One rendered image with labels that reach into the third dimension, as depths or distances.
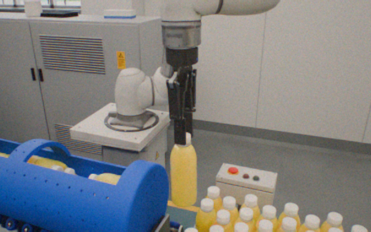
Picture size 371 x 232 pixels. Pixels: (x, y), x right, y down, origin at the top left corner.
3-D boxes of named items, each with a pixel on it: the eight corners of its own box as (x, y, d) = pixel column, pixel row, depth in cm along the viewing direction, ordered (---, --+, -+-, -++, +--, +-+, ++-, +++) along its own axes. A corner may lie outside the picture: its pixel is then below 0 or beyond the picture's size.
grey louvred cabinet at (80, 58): (14, 128, 412) (-12, 11, 356) (167, 156, 346) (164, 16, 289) (-23, 146, 366) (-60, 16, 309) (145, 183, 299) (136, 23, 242)
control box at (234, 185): (222, 185, 125) (223, 161, 121) (274, 196, 118) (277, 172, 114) (214, 199, 116) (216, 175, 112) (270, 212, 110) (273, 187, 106)
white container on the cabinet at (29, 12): (34, 15, 313) (31, -1, 307) (46, 15, 308) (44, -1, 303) (21, 16, 299) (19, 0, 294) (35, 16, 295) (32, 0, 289)
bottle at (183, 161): (202, 202, 88) (202, 141, 81) (180, 212, 84) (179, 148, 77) (187, 190, 93) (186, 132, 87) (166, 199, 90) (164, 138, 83)
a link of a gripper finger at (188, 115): (180, 112, 82) (181, 110, 82) (181, 136, 84) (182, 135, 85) (191, 113, 80) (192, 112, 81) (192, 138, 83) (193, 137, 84)
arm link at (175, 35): (153, 22, 69) (154, 50, 71) (192, 22, 66) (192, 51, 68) (171, 19, 77) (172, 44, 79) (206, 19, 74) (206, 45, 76)
